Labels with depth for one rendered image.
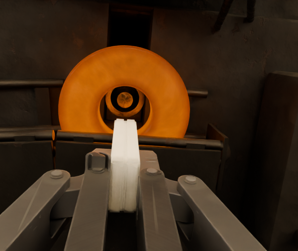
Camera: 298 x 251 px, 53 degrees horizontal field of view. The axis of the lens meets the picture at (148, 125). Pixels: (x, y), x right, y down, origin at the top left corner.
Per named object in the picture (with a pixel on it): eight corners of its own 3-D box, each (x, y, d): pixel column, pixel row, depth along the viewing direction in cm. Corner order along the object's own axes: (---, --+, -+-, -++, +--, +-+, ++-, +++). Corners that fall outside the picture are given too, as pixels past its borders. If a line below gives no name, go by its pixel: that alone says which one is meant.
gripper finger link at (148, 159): (140, 194, 14) (204, 196, 14) (136, 149, 18) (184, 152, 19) (137, 222, 14) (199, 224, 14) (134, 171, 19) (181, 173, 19)
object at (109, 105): (111, 92, 76) (113, 62, 74) (135, 94, 77) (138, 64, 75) (104, 120, 47) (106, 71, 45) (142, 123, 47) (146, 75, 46)
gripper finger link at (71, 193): (106, 221, 14) (40, 219, 14) (111, 170, 19) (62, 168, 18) (108, 193, 13) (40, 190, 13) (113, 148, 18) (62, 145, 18)
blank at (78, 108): (56, 49, 36) (49, 49, 33) (183, 43, 37) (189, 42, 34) (70, 168, 40) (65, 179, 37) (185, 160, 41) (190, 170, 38)
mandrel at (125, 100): (113, 96, 61) (114, 74, 60) (135, 97, 62) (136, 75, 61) (109, 113, 45) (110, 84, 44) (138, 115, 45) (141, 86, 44)
